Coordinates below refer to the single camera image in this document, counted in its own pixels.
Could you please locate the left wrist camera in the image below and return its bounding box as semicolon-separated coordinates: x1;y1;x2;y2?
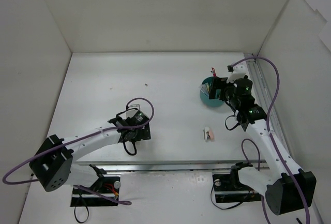
126;104;140;118

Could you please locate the aluminium rail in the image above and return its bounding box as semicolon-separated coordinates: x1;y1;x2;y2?
74;160;269;173
244;53;289;152

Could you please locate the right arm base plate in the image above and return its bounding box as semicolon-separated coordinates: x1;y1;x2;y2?
212;174;261;203

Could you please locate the red gel pen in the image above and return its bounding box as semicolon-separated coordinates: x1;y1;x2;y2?
211;67;217;77

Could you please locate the purple slim highlighter pen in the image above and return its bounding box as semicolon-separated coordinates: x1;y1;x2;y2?
199;84;208;94

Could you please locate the small white pink stapler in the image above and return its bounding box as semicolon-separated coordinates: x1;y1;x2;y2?
203;127;215;142

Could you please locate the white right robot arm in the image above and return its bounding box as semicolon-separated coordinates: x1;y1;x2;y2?
209;76;317;215

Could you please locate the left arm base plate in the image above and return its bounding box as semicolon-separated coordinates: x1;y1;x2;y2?
70;176;121;207

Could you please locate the teal round desk organizer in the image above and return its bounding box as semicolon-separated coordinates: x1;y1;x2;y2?
199;77;224;108

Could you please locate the aluminium front rail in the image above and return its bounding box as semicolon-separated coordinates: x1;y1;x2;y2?
74;160;269;173

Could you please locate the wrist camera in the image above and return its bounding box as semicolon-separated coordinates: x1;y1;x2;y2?
227;64;247;83
126;104;140;118

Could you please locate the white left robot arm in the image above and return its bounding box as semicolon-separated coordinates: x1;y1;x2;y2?
29;108;151;193

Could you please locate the aluminium right rail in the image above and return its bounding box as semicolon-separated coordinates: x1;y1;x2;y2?
244;53;289;152

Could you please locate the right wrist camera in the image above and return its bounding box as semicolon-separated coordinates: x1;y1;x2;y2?
227;64;247;83

